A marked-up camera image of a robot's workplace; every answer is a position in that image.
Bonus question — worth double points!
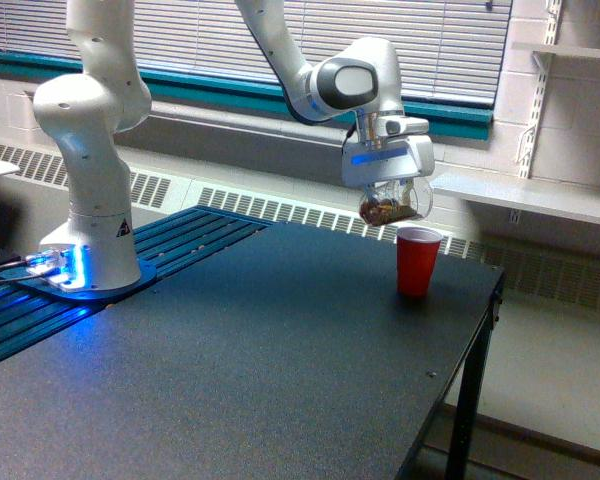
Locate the white shelf wall rail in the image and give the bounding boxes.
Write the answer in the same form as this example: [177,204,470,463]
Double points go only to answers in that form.
[516,0,563,179]

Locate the clear cup with brown pieces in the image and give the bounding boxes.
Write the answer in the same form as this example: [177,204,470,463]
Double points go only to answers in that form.
[359,177,433,227]

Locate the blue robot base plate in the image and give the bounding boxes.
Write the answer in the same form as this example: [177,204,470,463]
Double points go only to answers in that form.
[14,260,157,303]

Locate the blue slatted mounting rails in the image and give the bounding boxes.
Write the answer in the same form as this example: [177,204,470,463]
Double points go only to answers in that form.
[0,207,271,362]

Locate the black cables at base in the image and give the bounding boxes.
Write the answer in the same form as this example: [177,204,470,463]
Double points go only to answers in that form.
[0,253,56,286]

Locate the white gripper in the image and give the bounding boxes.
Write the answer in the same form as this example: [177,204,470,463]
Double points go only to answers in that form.
[342,111,435,205]

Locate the baseboard radiator heater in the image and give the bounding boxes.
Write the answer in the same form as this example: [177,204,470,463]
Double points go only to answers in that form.
[0,143,600,310]

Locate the red plastic cup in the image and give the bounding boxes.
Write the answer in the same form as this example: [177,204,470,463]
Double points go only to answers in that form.
[396,227,443,298]

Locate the black table leg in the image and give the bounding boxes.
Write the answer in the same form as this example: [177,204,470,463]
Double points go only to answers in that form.
[444,285,504,480]

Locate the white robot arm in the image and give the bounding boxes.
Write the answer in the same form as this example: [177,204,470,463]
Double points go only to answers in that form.
[27,1,435,294]

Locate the white lower wall shelf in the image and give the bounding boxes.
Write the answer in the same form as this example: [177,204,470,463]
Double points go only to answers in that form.
[431,170,600,225]

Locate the white wall shelf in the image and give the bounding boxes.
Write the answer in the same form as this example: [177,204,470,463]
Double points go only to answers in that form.
[511,42,600,60]
[431,170,600,225]

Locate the white upper wall shelf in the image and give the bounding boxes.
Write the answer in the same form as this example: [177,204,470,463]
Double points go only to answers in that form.
[511,42,600,60]

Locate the white window blinds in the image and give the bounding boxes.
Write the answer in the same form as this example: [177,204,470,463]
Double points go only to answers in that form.
[0,1,512,105]

